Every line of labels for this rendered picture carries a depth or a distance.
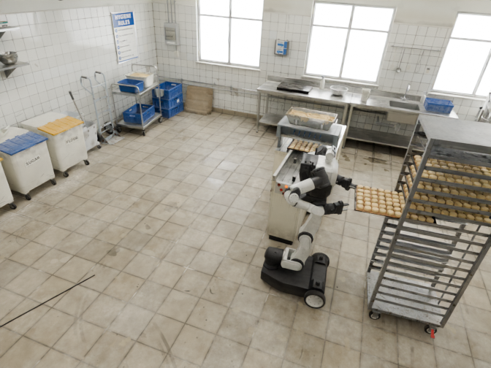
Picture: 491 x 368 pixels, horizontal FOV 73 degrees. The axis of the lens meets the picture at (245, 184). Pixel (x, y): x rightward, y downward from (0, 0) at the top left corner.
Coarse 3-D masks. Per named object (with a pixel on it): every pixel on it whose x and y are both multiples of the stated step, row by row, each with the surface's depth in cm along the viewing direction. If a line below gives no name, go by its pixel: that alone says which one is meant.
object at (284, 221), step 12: (300, 156) 402; (288, 168) 376; (288, 180) 353; (276, 204) 368; (288, 204) 362; (276, 216) 376; (288, 216) 369; (300, 216) 383; (276, 228) 384; (288, 228) 377; (276, 240) 397; (288, 240) 390
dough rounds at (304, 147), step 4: (296, 140) 422; (300, 140) 423; (292, 144) 412; (296, 144) 417; (300, 144) 413; (304, 144) 414; (312, 144) 418; (316, 144) 416; (292, 148) 405; (296, 148) 403; (300, 148) 403; (304, 148) 406; (308, 148) 404; (312, 148) 404
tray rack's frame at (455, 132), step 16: (432, 128) 232; (448, 128) 233; (464, 128) 235; (480, 128) 236; (448, 144) 215; (464, 144) 212; (480, 144) 212; (464, 256) 277; (480, 256) 248; (368, 272) 340; (368, 288) 322; (384, 288) 323; (416, 288) 325; (464, 288) 266; (384, 304) 307; (416, 304) 309; (416, 320) 296; (432, 320) 296
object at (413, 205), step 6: (414, 204) 257; (420, 204) 254; (426, 204) 254; (426, 210) 249; (432, 210) 248; (438, 210) 248; (444, 210) 249; (450, 210) 250; (456, 210) 251; (456, 216) 245; (462, 216) 243; (468, 216) 244; (474, 216) 248; (480, 216) 248; (486, 216) 245; (486, 222) 241
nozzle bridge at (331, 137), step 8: (288, 120) 408; (280, 128) 398; (288, 128) 403; (296, 128) 390; (304, 128) 390; (312, 128) 391; (336, 128) 395; (280, 136) 404; (288, 136) 403; (296, 136) 402; (312, 136) 397; (328, 136) 389; (336, 136) 377; (280, 144) 420; (320, 144) 392; (328, 144) 389; (336, 144) 381
